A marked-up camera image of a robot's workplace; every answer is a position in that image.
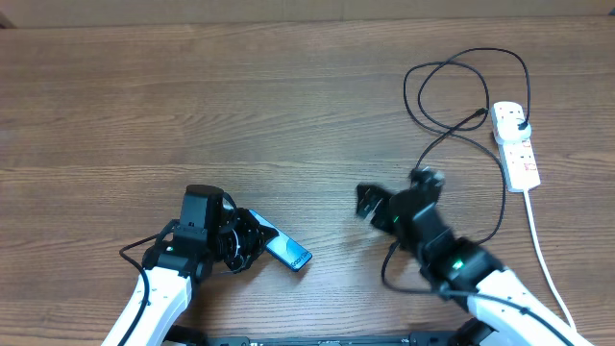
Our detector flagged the Galaxy smartphone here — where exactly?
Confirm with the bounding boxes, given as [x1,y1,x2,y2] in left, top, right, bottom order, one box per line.
[250,210,312,272]

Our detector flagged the black charging cable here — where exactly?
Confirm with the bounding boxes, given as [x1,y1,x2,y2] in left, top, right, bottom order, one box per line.
[403,46,532,246]

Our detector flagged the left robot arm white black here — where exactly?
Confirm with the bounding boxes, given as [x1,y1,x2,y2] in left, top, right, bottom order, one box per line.
[103,185,280,345]

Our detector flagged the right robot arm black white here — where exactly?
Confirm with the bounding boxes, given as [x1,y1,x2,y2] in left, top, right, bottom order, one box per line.
[357,181,588,345]

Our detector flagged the white charger adapter plug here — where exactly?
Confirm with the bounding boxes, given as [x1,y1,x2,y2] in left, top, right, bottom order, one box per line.
[493,118,532,145]

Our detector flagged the white power strip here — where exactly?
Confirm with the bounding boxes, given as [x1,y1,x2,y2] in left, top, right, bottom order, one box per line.
[490,100,542,194]

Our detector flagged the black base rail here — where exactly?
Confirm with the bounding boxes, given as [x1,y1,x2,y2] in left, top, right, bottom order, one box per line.
[161,326,485,346]

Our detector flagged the white power strip cord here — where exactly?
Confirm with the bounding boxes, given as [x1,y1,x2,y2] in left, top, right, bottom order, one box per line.
[522,188,579,333]

